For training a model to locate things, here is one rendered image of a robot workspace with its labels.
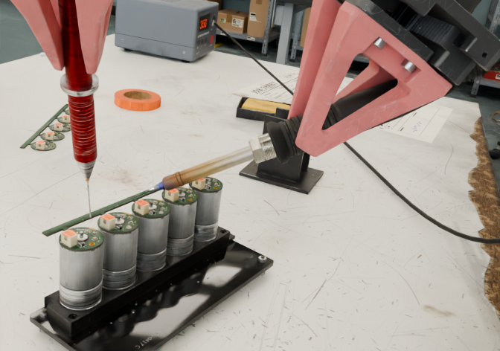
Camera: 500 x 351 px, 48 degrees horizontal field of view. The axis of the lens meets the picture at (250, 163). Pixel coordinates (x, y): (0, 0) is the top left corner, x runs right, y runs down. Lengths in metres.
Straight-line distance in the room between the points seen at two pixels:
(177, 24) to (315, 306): 0.67
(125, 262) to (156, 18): 0.69
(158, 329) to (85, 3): 0.21
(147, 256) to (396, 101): 0.19
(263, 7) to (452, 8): 4.43
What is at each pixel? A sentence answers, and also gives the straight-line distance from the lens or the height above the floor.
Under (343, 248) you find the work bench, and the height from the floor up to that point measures 0.75.
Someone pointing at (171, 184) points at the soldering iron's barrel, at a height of 0.85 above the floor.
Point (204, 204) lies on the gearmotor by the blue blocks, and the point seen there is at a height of 0.80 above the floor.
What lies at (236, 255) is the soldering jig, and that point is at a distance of 0.43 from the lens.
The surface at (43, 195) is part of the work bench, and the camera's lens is 0.53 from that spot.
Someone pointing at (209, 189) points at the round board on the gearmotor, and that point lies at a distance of 0.41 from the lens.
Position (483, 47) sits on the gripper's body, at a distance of 0.28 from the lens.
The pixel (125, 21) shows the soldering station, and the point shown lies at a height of 0.80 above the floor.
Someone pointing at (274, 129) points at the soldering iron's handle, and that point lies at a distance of 0.31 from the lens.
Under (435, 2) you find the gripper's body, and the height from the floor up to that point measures 0.97.
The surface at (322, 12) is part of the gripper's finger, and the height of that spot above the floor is 0.95.
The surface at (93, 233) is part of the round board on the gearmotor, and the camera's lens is 0.35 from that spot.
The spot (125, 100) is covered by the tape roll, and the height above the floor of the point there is 0.76.
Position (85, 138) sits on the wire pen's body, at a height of 0.89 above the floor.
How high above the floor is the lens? 0.99
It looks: 23 degrees down
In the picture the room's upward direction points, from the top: 8 degrees clockwise
